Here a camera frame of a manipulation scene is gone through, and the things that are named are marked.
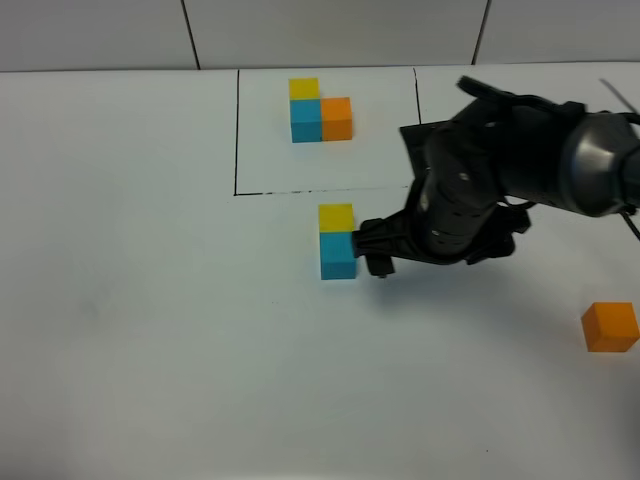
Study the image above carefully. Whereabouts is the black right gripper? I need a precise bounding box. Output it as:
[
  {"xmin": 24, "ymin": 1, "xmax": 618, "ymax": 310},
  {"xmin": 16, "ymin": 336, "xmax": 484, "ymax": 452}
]
[{"xmin": 352, "ymin": 184, "xmax": 530, "ymax": 277}]

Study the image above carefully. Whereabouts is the blue template block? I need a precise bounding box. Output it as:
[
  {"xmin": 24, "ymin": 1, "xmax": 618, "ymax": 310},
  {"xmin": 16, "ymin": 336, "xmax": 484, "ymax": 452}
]
[{"xmin": 289, "ymin": 99, "xmax": 323, "ymax": 143}]

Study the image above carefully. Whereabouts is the orange template block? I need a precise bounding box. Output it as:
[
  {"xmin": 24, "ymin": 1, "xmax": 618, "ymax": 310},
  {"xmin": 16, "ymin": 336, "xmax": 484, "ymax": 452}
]
[{"xmin": 321, "ymin": 97, "xmax": 353, "ymax": 142}]

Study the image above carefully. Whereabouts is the yellow template block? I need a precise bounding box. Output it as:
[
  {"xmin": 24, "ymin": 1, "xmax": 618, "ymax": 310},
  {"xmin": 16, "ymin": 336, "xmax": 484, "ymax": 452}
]
[{"xmin": 288, "ymin": 77, "xmax": 321, "ymax": 101}]

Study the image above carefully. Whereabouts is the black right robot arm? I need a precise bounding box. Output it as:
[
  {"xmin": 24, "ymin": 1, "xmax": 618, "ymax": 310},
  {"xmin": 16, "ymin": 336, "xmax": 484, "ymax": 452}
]
[{"xmin": 352, "ymin": 76, "xmax": 639, "ymax": 278}]

